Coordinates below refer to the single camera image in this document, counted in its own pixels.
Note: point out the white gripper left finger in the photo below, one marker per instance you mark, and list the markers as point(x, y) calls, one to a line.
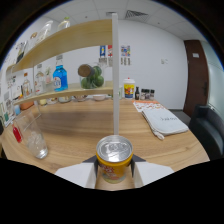
point(78, 173)

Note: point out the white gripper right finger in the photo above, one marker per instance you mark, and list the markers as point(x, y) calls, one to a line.
point(151, 172)

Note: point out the yellow drink can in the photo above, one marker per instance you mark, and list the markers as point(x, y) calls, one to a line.
point(114, 166)

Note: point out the small red liquid bottle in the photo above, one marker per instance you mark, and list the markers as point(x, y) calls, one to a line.
point(16, 135)

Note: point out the clear bottle orange cap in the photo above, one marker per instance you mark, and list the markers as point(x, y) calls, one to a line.
point(26, 88)

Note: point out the blue white cup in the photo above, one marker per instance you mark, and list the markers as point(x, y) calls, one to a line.
point(17, 110)

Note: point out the clear drinking glass with ice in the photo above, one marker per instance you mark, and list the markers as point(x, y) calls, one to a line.
point(35, 141)

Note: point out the orange printed leaflet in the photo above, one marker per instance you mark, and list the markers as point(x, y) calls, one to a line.
point(146, 106)

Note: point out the black armchair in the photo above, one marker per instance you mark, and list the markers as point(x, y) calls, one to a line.
point(208, 131)

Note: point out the small dark spice jar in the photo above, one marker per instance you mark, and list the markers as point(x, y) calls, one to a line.
point(147, 95)
point(143, 95)
point(152, 95)

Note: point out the dark sauce bottle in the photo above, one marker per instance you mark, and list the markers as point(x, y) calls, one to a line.
point(137, 94)

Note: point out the glass jar of limes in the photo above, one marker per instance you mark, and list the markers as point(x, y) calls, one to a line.
point(93, 80)

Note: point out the blue liquid bottle silver cap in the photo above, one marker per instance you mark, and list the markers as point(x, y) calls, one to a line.
point(60, 80)

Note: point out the brown wooden door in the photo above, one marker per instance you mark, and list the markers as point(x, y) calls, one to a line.
point(196, 78)

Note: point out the large ceiling air vent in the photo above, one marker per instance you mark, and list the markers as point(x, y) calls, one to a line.
point(136, 14)

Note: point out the small ceiling vent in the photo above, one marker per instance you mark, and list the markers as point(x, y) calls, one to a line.
point(111, 13)

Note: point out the grey print wall sheet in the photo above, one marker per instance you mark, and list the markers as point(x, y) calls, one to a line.
point(102, 60)
point(125, 61)
point(109, 61)

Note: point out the blue yellow wall poster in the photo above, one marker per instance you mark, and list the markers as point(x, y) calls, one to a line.
point(102, 51)

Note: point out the multicolour wall poster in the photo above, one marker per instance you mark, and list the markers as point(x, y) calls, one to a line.
point(125, 50)

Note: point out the red white wall poster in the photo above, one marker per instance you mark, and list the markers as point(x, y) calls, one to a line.
point(109, 50)

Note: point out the white frame wooden shelf rack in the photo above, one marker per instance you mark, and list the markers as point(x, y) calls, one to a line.
point(66, 38)

